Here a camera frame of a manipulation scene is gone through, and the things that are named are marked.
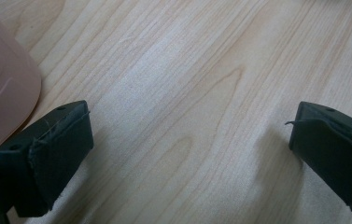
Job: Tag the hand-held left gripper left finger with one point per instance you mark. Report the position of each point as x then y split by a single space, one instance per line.
55 155

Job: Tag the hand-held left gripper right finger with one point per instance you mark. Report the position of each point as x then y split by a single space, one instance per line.
335 155

